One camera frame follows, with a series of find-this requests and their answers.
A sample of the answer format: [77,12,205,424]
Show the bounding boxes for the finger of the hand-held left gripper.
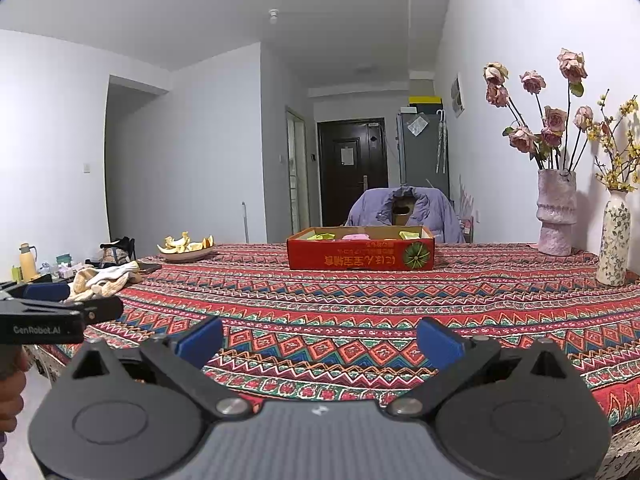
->
[0,282,71,302]
[0,296,124,324]

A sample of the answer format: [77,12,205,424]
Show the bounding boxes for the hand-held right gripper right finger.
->
[389,316,582,420]

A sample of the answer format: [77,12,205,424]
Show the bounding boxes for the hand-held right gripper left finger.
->
[60,316,256,420]

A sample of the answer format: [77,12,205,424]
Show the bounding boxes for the red cardboard box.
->
[286,226,436,272]

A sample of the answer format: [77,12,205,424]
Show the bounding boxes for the person's left hand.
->
[0,346,28,434]

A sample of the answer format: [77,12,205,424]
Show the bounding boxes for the clutter of small bottles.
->
[37,254,77,281]

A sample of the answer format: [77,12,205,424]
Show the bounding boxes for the cream cloth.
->
[66,260,143,303]

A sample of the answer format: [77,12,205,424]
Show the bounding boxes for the yellow thermos bottle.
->
[19,242,38,282]

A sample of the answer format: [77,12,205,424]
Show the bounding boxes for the brown plate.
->
[159,245,217,262]

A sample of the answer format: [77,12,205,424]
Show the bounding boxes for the yellow fruit peels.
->
[157,232,215,254]

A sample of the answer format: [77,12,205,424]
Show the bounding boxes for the purple puffer jacket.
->
[345,186,466,244]

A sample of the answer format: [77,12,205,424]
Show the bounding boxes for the dark entrance door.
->
[317,117,389,227]

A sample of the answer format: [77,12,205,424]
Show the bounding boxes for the pink ceramic vase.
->
[536,168,577,257]

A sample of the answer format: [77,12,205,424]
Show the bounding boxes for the grey refrigerator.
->
[396,110,450,201]

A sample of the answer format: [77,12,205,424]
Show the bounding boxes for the white interior door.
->
[286,106,310,233]

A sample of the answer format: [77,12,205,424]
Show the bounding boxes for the white folded umbrella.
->
[435,108,448,173]

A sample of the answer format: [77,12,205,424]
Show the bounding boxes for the dried pink roses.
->
[482,48,596,171]

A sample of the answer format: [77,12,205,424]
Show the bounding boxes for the yellow flower branches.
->
[587,89,640,193]

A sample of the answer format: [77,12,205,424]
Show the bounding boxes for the wall picture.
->
[450,74,466,118]

